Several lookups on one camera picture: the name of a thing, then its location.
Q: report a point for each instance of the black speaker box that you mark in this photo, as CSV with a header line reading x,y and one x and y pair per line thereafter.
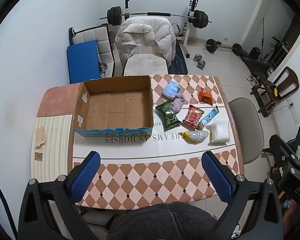
x,y
254,53

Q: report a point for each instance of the chrome dumbbell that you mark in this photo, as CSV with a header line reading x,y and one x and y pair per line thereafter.
x,y
201,65
197,58

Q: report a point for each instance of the white padded seat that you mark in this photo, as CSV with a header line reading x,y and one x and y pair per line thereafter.
x,y
100,42

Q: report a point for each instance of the beige office chair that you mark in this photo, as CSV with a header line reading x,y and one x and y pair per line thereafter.
x,y
247,130

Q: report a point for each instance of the cardboard box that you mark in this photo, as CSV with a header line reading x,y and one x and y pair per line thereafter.
x,y
115,110

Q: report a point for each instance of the long light blue packet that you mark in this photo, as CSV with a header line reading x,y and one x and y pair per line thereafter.
x,y
208,117

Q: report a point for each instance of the white plastic bag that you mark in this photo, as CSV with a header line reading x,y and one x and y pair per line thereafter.
x,y
220,132

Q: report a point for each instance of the yellow and silver bag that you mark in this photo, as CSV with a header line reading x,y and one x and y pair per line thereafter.
x,y
195,135

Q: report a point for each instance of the purple sock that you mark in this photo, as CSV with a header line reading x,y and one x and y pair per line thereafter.
x,y
178,103

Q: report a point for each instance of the red snack packet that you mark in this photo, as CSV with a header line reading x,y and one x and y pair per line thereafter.
x,y
193,117

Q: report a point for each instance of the black fleece clothing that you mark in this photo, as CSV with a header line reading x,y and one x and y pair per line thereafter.
x,y
165,222

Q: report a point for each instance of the black weight bench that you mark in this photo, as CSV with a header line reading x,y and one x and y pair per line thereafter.
x,y
178,61

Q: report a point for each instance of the green snack packet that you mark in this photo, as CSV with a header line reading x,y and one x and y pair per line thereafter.
x,y
168,115

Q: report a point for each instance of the long barbell with black plates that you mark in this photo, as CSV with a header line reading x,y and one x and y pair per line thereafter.
x,y
152,14

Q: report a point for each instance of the small brown label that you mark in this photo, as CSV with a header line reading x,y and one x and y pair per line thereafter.
x,y
38,156

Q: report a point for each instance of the orange snack packet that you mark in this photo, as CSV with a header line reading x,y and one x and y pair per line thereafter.
x,y
206,95

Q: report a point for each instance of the dark wooden chair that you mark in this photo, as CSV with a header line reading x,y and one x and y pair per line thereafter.
x,y
275,90

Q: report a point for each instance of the pair of white shoes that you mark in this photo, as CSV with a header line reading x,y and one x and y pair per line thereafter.
x,y
252,78

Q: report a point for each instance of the blue folded mat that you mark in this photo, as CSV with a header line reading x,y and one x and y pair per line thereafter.
x,y
82,62

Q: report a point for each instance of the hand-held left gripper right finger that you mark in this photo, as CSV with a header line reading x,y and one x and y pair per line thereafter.
x,y
217,177

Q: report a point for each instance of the torn beige paper scrap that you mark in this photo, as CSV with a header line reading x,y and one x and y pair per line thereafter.
x,y
40,135

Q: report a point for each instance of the chrome weight plates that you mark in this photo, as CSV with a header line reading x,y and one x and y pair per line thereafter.
x,y
102,69

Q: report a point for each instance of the white upholstered chair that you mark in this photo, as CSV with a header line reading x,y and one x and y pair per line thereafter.
x,y
145,65

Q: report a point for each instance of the black exercise machine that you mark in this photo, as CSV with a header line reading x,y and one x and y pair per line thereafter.
x,y
261,65

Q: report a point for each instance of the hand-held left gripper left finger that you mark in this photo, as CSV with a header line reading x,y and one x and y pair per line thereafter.
x,y
86,177

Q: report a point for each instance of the short barbell with black plates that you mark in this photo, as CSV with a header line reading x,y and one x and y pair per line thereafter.
x,y
212,45

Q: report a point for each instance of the white puffer jacket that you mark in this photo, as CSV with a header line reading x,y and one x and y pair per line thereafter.
x,y
145,36

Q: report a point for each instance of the light blue tissue pack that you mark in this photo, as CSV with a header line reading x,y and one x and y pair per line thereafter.
x,y
171,89

